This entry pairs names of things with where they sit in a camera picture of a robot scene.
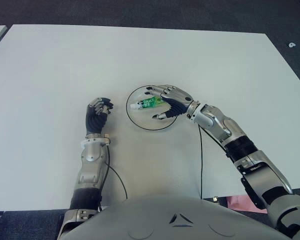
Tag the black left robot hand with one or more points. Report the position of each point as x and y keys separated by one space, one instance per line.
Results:
x=95 y=120

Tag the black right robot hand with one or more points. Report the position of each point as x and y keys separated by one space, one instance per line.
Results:
x=177 y=100

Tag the green toothpaste tube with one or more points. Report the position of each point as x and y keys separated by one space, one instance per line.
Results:
x=147 y=103

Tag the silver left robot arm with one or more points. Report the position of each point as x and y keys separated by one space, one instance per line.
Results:
x=90 y=157

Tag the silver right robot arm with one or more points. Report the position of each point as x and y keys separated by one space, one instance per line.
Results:
x=240 y=140

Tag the white plate with black rim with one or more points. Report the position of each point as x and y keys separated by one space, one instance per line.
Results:
x=142 y=120

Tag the grey robot torso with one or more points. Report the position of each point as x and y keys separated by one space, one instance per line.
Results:
x=177 y=220

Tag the small white floor object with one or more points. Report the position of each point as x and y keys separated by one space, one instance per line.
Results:
x=292 y=45

